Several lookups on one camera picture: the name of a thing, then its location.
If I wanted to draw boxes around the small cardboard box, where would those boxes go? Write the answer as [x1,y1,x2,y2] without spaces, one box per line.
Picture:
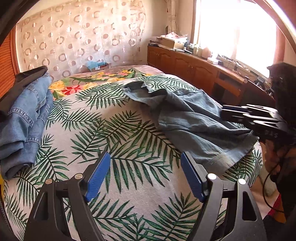
[91,63,110,71]

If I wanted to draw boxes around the person's dark clothing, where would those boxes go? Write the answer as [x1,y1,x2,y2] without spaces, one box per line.
[262,192,296,241]

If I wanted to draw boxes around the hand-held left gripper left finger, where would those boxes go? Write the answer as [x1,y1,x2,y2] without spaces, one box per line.
[23,152,111,241]

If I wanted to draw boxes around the large cardboard box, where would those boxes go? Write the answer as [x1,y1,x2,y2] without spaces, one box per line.
[161,37,185,49]

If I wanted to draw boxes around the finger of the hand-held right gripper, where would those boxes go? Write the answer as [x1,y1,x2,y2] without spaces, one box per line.
[239,104,279,117]
[221,105,288,131]

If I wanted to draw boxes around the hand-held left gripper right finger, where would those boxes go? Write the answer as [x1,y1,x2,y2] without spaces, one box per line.
[180,152,267,241]

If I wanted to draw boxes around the long wooden cabinet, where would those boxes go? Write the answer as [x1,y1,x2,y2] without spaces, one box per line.
[147,44,275,107]

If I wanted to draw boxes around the black garment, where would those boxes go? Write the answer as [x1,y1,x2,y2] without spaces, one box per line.
[0,65,49,121]

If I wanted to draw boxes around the blue plastic bag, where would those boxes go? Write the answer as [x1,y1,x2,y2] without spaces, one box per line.
[87,60,105,69]

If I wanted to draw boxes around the palm leaf print blanket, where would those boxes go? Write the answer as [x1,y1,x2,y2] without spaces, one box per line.
[3,74,264,241]

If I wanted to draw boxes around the floral window curtain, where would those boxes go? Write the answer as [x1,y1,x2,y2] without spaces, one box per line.
[166,0,179,35]

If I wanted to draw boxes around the light blue denim jeans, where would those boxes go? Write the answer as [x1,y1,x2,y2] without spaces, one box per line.
[8,72,53,139]
[0,91,55,181]

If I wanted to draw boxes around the window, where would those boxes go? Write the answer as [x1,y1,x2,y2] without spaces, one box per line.
[198,0,279,67]

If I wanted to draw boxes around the wooden wardrobe door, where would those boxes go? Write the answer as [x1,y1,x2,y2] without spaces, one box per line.
[0,25,23,99]

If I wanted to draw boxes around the floral pillow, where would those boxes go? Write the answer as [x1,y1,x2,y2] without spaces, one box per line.
[48,67,148,100]

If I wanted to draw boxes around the grey-blue pants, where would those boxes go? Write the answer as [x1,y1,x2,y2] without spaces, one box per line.
[122,81,259,175]

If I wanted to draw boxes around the person's right hand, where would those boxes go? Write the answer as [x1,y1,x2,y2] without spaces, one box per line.
[275,145,296,184]

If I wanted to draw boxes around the black cable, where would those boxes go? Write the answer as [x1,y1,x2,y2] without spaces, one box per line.
[263,160,286,212]

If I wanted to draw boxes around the floral printed paper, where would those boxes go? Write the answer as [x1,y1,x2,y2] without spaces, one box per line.
[162,32,188,40]

